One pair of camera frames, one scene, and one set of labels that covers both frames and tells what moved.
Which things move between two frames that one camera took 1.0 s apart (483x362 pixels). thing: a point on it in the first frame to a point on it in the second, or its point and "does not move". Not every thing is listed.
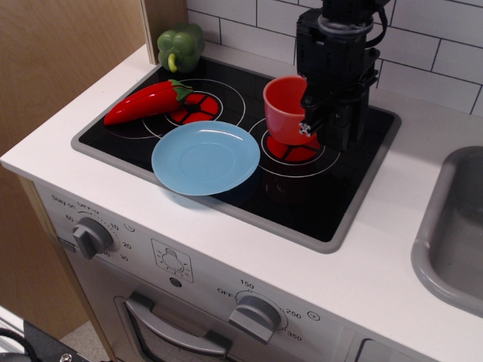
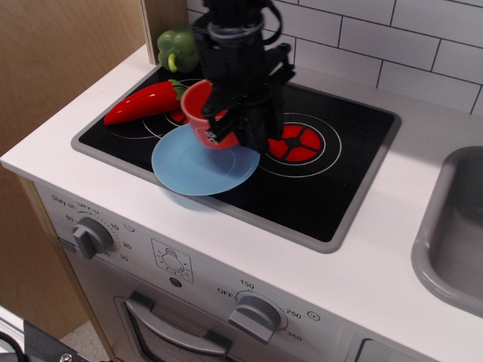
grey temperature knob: [256, 317] does not move
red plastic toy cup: [284, 110] to [194, 99]
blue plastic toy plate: [205, 157] does not move
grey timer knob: [93, 236] does not move
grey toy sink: [447, 256] does not move
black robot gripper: [338, 69] to [236, 65]
